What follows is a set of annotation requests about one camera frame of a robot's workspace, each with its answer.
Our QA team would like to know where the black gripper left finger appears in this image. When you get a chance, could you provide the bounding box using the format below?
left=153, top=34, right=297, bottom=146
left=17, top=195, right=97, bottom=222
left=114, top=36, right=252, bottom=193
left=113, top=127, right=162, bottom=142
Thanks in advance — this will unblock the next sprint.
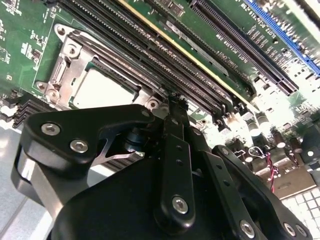
left=19, top=94, right=196, bottom=235

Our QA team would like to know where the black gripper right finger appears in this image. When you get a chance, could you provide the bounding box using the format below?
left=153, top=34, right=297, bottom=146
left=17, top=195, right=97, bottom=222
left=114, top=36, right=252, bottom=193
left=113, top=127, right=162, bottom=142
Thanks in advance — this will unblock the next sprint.
left=179, top=97, right=313, bottom=240

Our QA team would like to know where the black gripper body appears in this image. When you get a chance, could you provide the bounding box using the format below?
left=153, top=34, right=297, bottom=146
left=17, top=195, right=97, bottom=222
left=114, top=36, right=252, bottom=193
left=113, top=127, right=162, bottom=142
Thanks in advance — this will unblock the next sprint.
left=51, top=157, right=233, bottom=240

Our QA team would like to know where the CPU with silver top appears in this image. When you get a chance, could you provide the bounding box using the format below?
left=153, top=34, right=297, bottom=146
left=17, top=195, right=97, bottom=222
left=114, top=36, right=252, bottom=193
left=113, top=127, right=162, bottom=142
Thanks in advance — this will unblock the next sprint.
left=72, top=67, right=141, bottom=110

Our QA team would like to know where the metal socket cover frame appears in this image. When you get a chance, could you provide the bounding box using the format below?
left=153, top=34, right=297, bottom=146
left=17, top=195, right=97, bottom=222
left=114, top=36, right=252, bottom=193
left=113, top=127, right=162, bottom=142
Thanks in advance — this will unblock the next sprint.
left=47, top=37, right=156, bottom=111

